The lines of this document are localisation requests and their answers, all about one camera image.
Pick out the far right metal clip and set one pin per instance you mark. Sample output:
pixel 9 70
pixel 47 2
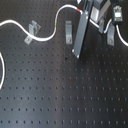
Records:
pixel 110 35

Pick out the black connector block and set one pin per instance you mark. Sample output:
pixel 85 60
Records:
pixel 117 14

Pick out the middle metal cable clip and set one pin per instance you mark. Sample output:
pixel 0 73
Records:
pixel 68 32

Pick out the metal cable clip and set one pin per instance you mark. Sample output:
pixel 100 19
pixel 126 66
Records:
pixel 101 25
pixel 34 28
pixel 68 32

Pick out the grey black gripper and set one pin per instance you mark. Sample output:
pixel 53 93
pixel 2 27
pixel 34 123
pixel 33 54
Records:
pixel 94 9

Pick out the right metal cable clip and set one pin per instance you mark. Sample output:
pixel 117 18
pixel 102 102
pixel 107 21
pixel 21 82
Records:
pixel 101 25

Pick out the left metal cable clip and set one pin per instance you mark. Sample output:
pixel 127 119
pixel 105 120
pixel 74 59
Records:
pixel 34 28

